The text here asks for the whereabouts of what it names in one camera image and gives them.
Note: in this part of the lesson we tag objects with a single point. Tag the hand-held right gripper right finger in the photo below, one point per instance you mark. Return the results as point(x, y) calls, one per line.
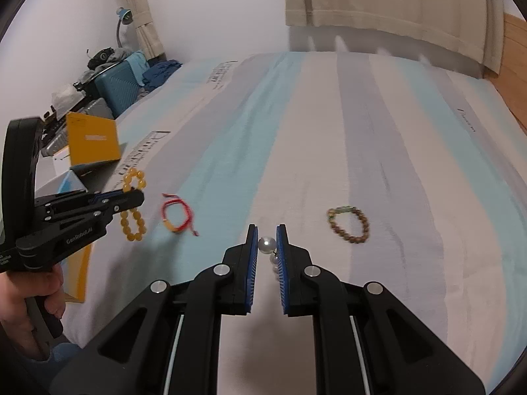
point(283, 284)

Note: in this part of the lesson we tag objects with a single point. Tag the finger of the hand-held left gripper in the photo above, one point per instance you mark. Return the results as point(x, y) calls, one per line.
point(107, 197)
point(90, 216)

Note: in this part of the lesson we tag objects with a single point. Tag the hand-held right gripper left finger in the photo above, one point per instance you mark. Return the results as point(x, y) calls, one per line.
point(252, 279)

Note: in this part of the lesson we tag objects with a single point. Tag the small silver bead cluster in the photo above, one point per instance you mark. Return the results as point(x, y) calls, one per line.
point(265, 243)

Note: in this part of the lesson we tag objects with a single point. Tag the blue and yellow cardboard box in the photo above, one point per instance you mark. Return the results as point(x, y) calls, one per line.
point(90, 140)

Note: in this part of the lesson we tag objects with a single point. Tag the person's left hand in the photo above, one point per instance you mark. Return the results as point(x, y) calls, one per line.
point(55, 292)

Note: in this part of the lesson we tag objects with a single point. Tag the grey suitcase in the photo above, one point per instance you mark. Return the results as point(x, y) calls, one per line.
point(94, 111)

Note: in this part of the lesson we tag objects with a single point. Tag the teal suitcase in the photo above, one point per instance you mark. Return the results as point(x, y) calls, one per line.
point(117, 86)

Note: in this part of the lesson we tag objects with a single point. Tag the person's jeans leg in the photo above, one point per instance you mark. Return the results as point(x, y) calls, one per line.
point(61, 354)

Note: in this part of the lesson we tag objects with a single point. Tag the light blue towel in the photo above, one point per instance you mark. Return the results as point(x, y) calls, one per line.
point(138, 66)

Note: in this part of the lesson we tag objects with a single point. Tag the dark blue clothing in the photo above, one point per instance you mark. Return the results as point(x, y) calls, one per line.
point(160, 72)

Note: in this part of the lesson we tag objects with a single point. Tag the grey clothes pile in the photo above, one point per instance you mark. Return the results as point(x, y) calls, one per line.
point(107, 55)

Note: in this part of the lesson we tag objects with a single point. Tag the narrow beige curtain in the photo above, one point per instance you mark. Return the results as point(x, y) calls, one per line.
point(144, 28)

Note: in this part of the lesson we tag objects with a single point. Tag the striped blanket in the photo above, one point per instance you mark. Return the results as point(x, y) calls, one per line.
point(370, 131)

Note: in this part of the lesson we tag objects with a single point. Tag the blue desk lamp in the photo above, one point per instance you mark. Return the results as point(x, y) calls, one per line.
point(125, 15)

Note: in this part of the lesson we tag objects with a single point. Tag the wide beige curtain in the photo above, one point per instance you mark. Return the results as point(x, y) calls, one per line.
point(391, 0)

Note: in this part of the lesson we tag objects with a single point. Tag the wooden headboard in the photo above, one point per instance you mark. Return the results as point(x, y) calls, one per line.
point(514, 70)

